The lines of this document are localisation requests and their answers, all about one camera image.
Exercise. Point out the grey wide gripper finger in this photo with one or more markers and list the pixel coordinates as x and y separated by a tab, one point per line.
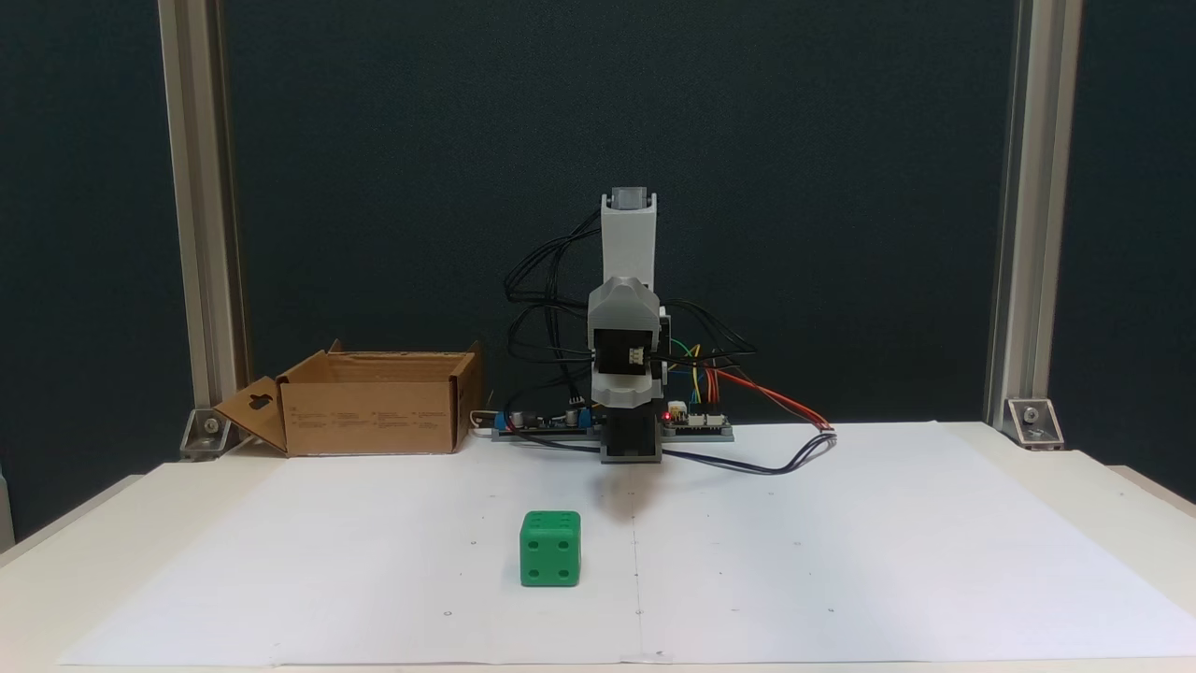
621	304

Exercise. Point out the green die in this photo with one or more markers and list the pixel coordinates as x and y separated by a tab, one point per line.
550	550

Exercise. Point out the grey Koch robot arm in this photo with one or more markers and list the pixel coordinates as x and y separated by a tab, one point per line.
629	243

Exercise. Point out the blue circuit board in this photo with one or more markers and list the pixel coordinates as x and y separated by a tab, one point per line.
537	422

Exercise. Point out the open cardboard box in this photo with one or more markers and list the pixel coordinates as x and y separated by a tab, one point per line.
374	411

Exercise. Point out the metal corner bracket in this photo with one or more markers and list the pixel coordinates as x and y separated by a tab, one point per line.
1032	421
207	432

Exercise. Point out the aluminium frame post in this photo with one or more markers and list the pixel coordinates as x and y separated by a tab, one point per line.
201	187
1032	187

